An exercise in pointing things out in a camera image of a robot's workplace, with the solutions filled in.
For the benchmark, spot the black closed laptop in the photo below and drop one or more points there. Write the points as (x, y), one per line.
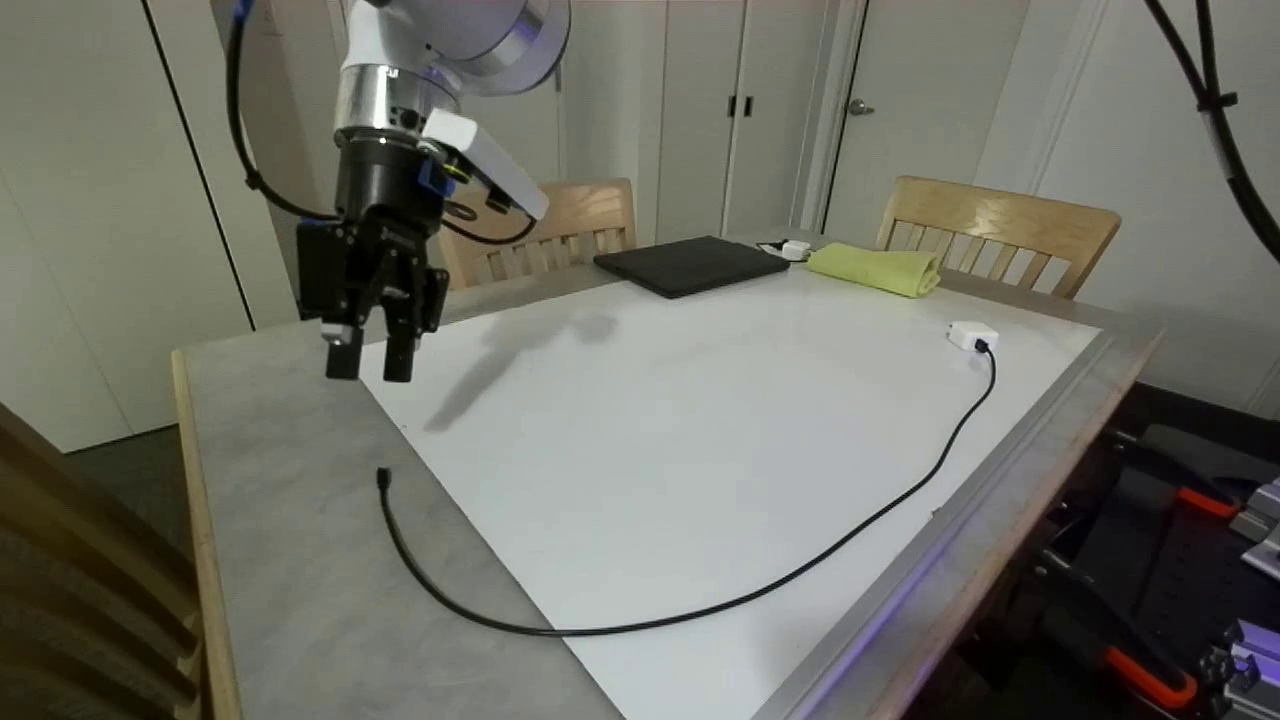
(693, 265)

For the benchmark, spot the grey room door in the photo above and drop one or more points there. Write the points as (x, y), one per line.
(933, 104)

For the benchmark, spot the short aluminium extrusion pieces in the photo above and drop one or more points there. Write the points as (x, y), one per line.
(1263, 522)

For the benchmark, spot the large white board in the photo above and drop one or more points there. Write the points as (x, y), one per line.
(664, 441)

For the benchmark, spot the long aluminium extrusion rail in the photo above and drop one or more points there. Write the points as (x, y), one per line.
(1253, 666)

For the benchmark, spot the yellow folded cloth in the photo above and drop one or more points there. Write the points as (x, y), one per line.
(882, 268)

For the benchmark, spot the white closet doors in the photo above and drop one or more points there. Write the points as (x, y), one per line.
(701, 133)

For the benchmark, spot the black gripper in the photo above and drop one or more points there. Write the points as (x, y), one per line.
(387, 195)

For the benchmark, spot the small white object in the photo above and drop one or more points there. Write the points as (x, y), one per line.
(794, 251)

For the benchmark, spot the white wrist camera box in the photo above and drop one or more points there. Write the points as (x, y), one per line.
(500, 164)

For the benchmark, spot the white charger adapter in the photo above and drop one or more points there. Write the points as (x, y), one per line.
(964, 334)

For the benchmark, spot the wooden slat-back chair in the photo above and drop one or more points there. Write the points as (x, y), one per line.
(83, 586)
(1000, 213)
(586, 213)

